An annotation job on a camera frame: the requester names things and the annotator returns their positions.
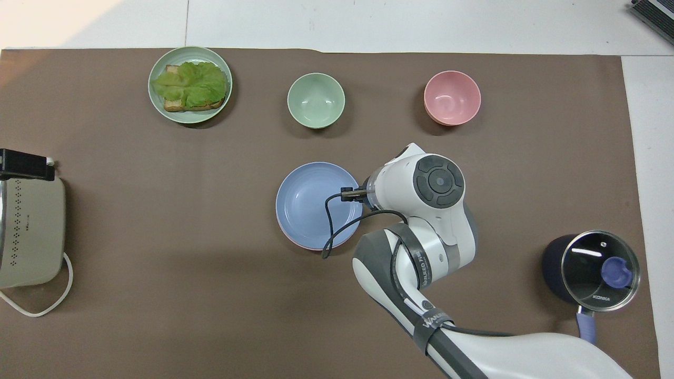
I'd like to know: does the white cable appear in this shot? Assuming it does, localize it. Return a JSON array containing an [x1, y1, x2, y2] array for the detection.
[[0, 252, 74, 318]]

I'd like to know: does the pink bowl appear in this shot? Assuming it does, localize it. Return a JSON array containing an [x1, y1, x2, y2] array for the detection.
[[423, 71, 482, 127]]

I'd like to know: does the blue plate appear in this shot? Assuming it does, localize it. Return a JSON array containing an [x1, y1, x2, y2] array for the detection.
[[275, 162, 364, 249]]

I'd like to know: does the glass pot lid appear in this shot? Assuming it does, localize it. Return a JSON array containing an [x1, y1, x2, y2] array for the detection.
[[560, 230, 642, 313]]

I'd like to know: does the dark grey device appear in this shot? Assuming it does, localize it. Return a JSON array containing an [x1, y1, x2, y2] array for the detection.
[[630, 0, 674, 41]]

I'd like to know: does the black cable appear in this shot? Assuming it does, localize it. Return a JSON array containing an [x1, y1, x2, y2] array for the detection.
[[321, 187, 409, 260]]

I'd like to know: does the green lettuce leaf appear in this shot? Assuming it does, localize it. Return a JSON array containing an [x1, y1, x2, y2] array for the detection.
[[151, 61, 229, 108]]

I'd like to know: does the toast slice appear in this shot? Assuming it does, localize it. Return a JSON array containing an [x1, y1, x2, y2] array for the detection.
[[164, 64, 226, 113]]

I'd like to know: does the dark blue pot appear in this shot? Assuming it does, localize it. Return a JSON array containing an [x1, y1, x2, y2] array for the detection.
[[541, 234, 599, 346]]

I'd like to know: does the beige appliance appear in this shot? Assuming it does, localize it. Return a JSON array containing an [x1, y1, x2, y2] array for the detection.
[[0, 177, 67, 290]]

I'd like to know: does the green bowl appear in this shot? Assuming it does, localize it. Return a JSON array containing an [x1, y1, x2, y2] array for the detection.
[[287, 73, 346, 129]]

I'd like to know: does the green plate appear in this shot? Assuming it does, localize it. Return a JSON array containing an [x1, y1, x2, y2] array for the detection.
[[148, 46, 233, 125]]

